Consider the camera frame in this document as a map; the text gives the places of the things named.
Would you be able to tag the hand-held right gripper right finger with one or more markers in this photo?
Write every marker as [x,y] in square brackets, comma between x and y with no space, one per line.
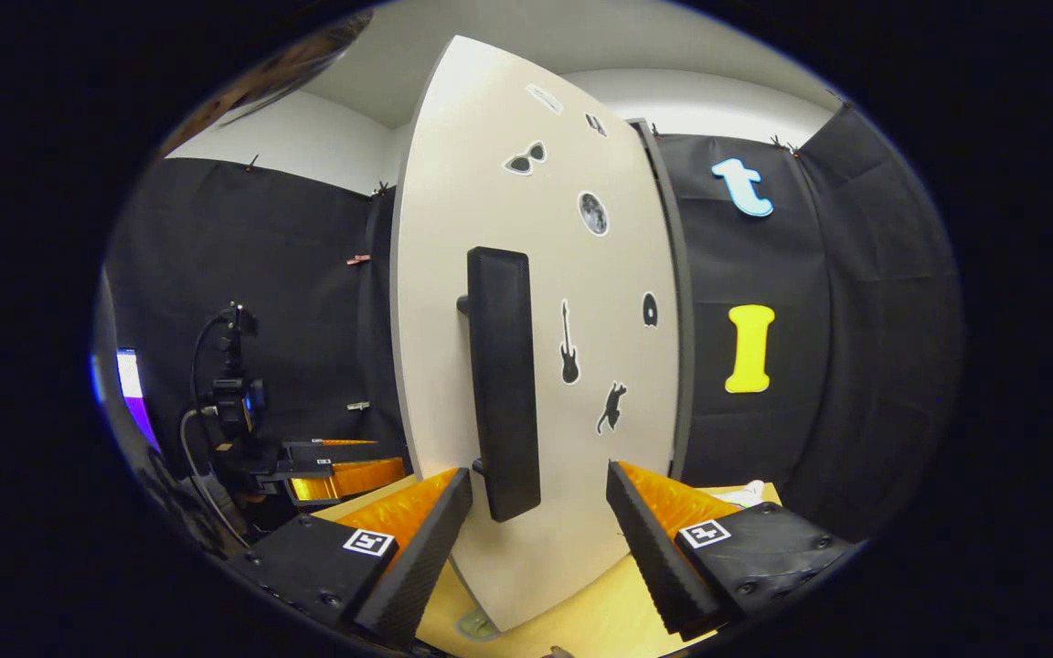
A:
[650,557]

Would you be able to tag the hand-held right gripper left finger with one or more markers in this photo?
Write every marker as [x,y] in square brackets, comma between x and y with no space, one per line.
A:
[426,557]

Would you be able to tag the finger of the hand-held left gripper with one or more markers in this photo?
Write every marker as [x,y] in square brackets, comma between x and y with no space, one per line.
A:
[366,477]
[325,454]

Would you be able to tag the translucent round coaster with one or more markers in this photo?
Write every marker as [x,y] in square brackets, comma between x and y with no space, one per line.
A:
[462,631]

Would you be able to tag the beige cabinet door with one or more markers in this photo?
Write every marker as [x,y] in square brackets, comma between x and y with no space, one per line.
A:
[453,183]

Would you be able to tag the glowing monitor screen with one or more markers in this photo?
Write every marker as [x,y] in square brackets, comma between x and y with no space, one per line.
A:
[129,375]

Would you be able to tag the green and white toy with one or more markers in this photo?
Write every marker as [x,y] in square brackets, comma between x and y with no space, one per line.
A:
[750,493]

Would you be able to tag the black backdrop cloth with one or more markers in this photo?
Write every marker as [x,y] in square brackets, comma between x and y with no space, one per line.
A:
[289,238]

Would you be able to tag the black cloth clip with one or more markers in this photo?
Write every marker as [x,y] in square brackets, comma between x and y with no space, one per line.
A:
[381,189]
[778,142]

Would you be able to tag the person's brown hair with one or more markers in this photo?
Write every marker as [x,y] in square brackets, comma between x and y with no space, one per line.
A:
[289,64]

